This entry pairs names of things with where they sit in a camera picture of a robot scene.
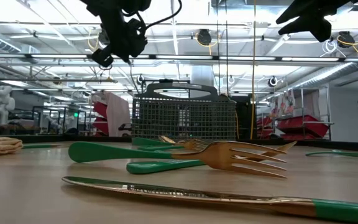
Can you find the black hanging cable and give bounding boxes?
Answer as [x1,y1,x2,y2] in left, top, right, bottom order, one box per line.
[224,0,229,97]
[215,0,221,94]

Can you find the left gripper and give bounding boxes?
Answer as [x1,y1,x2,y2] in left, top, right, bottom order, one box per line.
[80,0,152,63]

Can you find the red storage bins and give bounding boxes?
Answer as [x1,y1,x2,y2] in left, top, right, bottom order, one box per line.
[256,114,329,141]
[91,100,109,136]

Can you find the grey mesh cutlery basket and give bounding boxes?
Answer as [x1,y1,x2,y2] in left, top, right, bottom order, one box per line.
[131,81,237,141]

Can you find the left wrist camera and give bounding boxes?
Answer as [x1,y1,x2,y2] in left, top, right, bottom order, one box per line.
[91,46,115,68]

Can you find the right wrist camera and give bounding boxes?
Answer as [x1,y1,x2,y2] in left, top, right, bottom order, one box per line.
[309,17,333,43]

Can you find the pale pink hanging sheet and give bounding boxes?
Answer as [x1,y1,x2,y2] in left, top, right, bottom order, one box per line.
[103,91,132,138]

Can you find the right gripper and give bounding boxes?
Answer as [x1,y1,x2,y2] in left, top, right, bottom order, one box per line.
[275,0,358,35]

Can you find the metal shelving rack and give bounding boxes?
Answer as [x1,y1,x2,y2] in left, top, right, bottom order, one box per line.
[273,85,335,141]

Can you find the black cabinet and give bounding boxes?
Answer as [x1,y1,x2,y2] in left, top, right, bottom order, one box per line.
[231,95,252,140]

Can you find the colourful hanging bags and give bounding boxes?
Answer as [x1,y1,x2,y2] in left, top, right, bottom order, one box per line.
[270,89,295,118]

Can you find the black table frame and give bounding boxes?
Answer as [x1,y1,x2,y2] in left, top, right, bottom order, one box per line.
[0,133,358,153]

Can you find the gold knife green handle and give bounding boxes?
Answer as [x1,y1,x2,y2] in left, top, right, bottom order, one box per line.
[62,175,358,224]
[126,140,298,175]

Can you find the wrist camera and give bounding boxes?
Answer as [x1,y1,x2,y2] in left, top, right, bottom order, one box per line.
[91,46,115,68]
[309,17,333,43]

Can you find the white robot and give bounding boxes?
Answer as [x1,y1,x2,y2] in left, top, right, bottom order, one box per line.
[0,85,17,126]

